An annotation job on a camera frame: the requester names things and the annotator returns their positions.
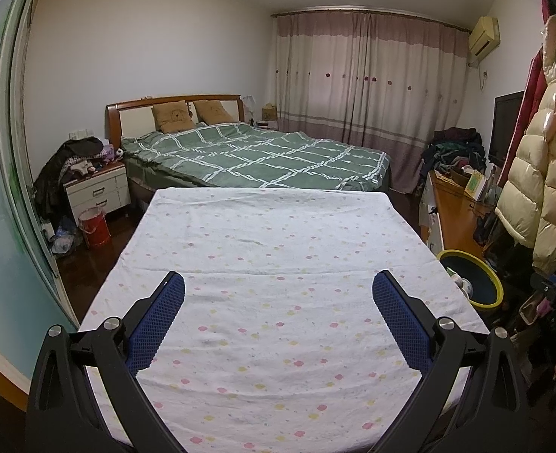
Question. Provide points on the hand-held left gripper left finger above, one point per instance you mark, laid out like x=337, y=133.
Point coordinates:
x=157, y=321

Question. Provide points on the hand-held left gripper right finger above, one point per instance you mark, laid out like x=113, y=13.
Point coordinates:
x=400, y=321

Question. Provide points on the yellow rimmed blue trash bin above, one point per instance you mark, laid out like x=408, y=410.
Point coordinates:
x=488, y=288

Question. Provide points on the red bucket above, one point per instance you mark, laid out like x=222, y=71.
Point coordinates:
x=94, y=229

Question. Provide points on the wooden desk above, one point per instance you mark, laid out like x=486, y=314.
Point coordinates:
x=457, y=212

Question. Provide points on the plastic bags on floor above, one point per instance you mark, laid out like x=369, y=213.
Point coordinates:
x=65, y=238

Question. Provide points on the green book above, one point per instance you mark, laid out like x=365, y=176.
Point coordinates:
x=476, y=185

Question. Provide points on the white nightstand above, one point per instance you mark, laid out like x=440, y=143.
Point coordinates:
x=98, y=191

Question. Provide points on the black television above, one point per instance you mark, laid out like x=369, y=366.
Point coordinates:
x=505, y=127

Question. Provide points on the dark clothes pile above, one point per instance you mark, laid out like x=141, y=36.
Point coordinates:
x=452, y=151

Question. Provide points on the clothes pile on nightstand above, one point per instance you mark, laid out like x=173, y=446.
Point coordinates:
x=70, y=160

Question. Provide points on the green checked quilt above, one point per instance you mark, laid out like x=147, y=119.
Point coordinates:
x=259, y=155

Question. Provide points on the glass sliding wardrobe door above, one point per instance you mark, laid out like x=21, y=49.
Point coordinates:
x=4, y=198

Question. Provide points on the brown pillow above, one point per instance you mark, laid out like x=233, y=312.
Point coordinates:
x=214, y=111
x=174, y=117

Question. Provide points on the wooden bed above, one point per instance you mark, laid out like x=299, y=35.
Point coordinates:
x=134, y=115

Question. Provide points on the small cardboard box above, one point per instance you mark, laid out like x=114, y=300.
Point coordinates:
x=269, y=112

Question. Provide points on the pink beige curtain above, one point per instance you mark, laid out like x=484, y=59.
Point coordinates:
x=367, y=75

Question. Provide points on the wall socket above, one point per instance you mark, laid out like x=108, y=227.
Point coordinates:
x=79, y=133

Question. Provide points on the wall air conditioner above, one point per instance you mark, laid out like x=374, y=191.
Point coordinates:
x=484, y=37

